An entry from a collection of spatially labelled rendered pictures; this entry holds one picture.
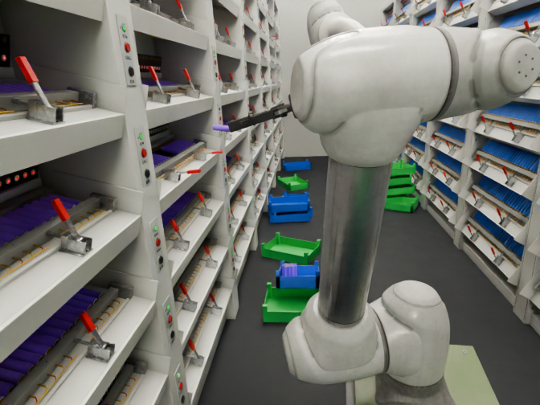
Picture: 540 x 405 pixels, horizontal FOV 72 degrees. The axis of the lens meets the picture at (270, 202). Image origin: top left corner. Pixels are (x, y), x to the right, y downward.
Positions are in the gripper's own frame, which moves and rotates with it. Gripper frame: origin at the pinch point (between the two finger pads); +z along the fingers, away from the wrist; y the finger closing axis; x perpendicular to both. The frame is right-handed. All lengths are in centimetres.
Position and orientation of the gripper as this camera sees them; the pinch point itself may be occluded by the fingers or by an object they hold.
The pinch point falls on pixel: (240, 124)
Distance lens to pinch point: 117.4
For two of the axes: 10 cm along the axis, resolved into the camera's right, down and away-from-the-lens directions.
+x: 3.1, 9.1, 2.7
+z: -9.4, 2.7, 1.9
